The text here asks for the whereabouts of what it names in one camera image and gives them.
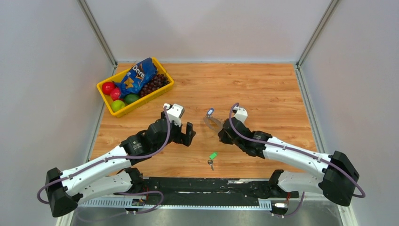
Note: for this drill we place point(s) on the yellow plastic bin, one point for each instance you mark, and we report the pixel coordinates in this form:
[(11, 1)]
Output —
[(142, 100)]

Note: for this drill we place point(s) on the dark green lime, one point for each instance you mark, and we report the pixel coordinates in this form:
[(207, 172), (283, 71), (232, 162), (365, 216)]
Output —
[(131, 98)]

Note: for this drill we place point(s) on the small silver key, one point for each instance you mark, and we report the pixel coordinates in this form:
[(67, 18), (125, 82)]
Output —
[(211, 164)]

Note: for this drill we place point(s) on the blue Doritos chip bag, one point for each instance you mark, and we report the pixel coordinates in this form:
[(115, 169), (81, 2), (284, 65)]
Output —
[(136, 77)]

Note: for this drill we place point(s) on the metal keyring holder plate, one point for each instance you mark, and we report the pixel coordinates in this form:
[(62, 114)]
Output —
[(213, 123)]

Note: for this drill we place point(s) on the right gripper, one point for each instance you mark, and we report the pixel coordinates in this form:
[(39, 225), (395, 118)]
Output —
[(222, 137)]

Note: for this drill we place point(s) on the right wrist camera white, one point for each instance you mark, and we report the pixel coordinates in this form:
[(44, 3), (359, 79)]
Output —
[(240, 113)]

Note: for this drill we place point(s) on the dark purple grapes bunch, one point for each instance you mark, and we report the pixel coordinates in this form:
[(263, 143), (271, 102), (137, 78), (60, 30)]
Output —
[(157, 82)]

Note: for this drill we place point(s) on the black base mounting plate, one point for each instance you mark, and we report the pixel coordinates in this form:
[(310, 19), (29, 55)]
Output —
[(208, 191)]

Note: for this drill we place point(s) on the blue key tag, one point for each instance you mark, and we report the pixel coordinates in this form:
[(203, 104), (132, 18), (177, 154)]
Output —
[(210, 111)]

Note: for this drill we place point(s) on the light green apple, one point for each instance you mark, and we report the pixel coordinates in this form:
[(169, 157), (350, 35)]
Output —
[(117, 105)]

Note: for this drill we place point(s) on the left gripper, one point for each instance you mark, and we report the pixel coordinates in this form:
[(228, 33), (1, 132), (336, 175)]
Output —
[(185, 139)]

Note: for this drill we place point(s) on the green key tag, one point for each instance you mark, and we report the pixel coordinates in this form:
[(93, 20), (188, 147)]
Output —
[(213, 155)]

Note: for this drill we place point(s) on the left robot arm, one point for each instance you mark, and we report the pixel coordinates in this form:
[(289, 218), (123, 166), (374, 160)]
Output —
[(113, 172)]

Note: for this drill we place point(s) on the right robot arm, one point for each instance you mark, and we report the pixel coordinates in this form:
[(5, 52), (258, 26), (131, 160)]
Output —
[(332, 175)]

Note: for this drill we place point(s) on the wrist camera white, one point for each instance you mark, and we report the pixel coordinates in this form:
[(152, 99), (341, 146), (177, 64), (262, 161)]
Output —
[(174, 112), (240, 113)]

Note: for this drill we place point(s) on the pink red apple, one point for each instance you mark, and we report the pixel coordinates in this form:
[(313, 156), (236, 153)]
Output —
[(115, 94)]

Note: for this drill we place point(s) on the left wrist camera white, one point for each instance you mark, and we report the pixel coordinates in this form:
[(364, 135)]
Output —
[(174, 112)]

